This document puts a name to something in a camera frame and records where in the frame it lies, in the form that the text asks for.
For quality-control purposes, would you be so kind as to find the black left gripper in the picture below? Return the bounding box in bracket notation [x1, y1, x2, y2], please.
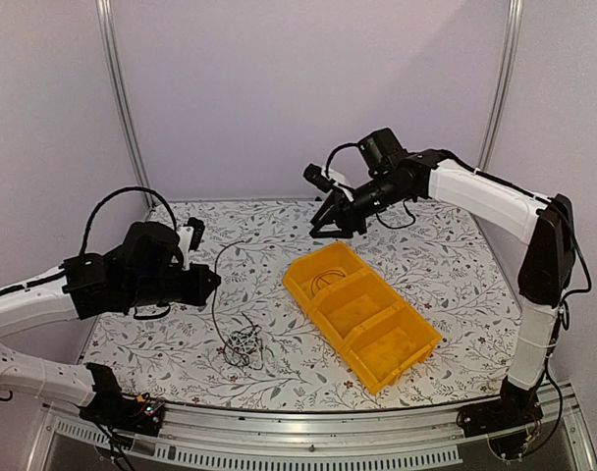
[126, 264, 221, 309]

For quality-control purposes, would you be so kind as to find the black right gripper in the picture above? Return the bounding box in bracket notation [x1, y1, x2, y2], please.
[308, 172, 409, 239]

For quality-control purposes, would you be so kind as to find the thin black cable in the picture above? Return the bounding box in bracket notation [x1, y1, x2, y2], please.
[210, 239, 248, 349]

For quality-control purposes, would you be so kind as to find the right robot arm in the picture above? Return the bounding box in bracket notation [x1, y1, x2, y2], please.
[303, 128, 578, 391]

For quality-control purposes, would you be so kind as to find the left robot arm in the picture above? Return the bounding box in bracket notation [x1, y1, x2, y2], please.
[0, 218, 221, 426]

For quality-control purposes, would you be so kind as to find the floral table cloth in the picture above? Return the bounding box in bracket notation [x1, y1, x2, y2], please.
[83, 200, 519, 411]

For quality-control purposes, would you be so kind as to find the yellow three-compartment bin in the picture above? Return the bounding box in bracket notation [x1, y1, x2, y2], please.
[283, 241, 442, 394]

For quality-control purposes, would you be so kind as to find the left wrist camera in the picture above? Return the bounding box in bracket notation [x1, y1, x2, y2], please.
[178, 217, 205, 271]

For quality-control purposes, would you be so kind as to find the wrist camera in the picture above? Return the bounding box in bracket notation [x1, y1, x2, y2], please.
[303, 163, 354, 202]
[178, 217, 205, 271]

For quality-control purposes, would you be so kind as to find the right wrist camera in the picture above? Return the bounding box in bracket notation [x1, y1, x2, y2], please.
[303, 163, 354, 202]

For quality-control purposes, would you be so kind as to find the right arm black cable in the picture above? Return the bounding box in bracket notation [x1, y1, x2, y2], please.
[322, 141, 594, 452]

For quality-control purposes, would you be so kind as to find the aluminium front rail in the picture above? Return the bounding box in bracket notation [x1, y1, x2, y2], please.
[27, 382, 597, 470]

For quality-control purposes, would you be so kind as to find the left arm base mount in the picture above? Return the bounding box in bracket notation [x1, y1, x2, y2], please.
[79, 363, 165, 437]

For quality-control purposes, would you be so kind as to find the right rear aluminium post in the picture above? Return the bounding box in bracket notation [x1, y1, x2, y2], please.
[477, 0, 524, 171]

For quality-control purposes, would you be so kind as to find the aluminium post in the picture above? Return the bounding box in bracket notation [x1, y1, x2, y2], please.
[477, 0, 524, 171]
[95, 0, 150, 187]

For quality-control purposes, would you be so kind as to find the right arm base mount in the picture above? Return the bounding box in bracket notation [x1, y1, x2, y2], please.
[456, 379, 543, 460]

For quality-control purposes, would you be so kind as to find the left rear aluminium post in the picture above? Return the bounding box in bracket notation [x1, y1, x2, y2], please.
[95, 0, 150, 187]

